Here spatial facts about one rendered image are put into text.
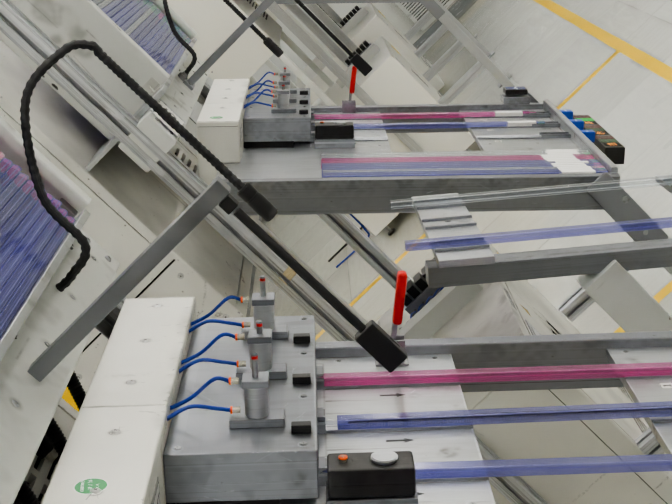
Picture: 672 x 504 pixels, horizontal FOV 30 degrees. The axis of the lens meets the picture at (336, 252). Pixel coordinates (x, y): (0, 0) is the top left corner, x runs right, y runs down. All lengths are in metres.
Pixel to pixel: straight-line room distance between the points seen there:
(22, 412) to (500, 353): 0.62
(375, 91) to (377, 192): 3.58
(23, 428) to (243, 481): 0.20
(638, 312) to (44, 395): 0.94
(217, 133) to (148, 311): 1.01
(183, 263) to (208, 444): 1.14
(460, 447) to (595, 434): 1.19
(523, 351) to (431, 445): 0.27
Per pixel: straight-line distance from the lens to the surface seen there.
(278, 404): 1.19
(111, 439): 1.10
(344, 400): 1.34
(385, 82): 5.76
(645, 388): 1.39
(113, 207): 2.22
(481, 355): 1.47
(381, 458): 1.10
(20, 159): 1.45
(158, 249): 1.06
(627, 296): 1.78
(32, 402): 1.09
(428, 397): 1.34
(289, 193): 2.19
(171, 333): 1.32
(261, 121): 2.49
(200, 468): 1.11
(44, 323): 1.21
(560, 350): 1.48
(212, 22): 5.72
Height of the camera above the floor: 1.47
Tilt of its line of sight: 13 degrees down
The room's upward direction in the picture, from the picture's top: 47 degrees counter-clockwise
